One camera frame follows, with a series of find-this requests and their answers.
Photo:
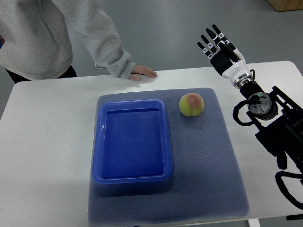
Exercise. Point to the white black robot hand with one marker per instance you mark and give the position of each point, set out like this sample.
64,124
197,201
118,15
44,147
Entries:
226,58

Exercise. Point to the green pink peach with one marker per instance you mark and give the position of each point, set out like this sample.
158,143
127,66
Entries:
191,105

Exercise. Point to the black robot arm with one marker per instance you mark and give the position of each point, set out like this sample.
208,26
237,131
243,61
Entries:
278,118

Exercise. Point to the grey sweatshirt sleeve forearm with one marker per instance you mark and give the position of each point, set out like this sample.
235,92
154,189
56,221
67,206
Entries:
98,34

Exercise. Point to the lower metal floor plate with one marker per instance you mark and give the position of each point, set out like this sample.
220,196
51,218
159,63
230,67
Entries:
99,67

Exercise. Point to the person's bare hand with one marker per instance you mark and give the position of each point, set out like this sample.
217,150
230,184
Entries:
142,70

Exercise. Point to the blue plastic tray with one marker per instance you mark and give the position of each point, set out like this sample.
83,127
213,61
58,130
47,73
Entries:
131,143

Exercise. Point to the blue grey textured mat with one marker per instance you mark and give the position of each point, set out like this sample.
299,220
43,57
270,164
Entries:
205,182

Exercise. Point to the grey sweatshirt torso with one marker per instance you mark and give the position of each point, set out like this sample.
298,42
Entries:
36,41

